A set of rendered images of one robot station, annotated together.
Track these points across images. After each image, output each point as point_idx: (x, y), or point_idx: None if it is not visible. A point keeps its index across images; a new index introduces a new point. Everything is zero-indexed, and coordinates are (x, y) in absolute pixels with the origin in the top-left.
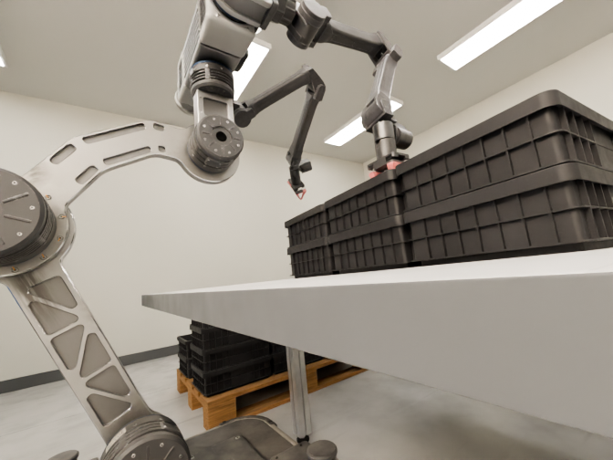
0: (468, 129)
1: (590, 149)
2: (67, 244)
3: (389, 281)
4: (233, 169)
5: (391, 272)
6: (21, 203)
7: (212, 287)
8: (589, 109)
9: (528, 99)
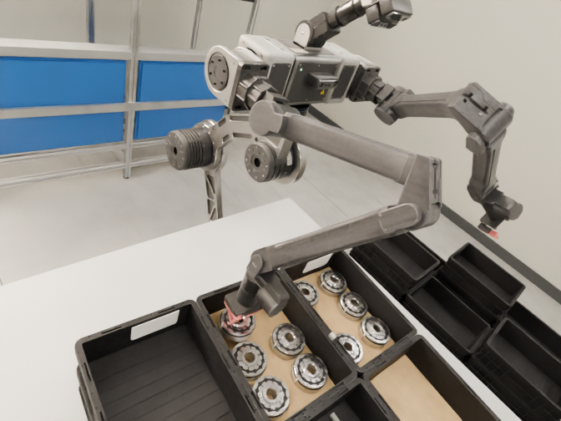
0: (126, 322)
1: (88, 398)
2: (218, 165)
3: (28, 277)
4: (289, 180)
5: (90, 299)
6: (181, 154)
7: (245, 238)
8: (90, 398)
9: (86, 336)
